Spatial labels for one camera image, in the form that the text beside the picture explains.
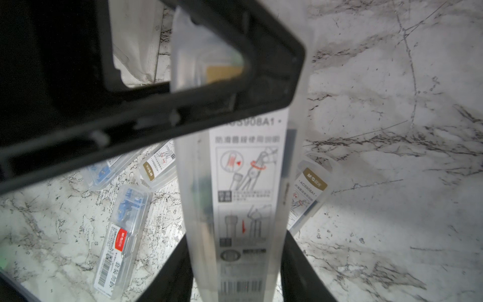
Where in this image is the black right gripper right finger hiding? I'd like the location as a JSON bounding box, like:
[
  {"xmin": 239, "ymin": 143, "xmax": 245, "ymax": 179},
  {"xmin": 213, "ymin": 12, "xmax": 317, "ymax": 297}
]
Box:
[{"xmin": 280, "ymin": 231, "xmax": 337, "ymax": 302}]

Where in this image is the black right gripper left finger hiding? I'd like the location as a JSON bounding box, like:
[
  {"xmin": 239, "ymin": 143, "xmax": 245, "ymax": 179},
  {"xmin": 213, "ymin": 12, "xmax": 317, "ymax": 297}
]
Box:
[{"xmin": 137, "ymin": 235, "xmax": 194, "ymax": 302}]

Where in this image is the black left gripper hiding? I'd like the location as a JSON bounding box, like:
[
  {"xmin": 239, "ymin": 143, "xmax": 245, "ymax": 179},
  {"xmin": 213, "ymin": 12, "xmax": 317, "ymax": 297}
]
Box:
[{"xmin": 1, "ymin": 1, "xmax": 306, "ymax": 193}]

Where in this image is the clear compass case white label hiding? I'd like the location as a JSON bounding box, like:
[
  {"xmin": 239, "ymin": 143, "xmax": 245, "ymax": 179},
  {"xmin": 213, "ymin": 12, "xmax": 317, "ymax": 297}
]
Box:
[{"xmin": 287, "ymin": 153, "xmax": 335, "ymax": 235}]

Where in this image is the clear compass case barcode label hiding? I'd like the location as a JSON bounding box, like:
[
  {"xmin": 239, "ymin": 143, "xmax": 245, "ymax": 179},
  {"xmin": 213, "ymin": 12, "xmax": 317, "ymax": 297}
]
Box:
[{"xmin": 171, "ymin": 1, "xmax": 314, "ymax": 301}]

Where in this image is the compass case red label front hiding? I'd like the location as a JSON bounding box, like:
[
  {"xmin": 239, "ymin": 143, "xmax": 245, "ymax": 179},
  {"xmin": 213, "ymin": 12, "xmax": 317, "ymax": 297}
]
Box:
[{"xmin": 93, "ymin": 184, "xmax": 152, "ymax": 299}]

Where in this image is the compass case red label blue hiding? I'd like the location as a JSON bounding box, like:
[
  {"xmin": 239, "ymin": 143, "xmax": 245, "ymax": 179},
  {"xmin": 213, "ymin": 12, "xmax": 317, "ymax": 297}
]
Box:
[{"xmin": 80, "ymin": 149, "xmax": 142, "ymax": 191}]

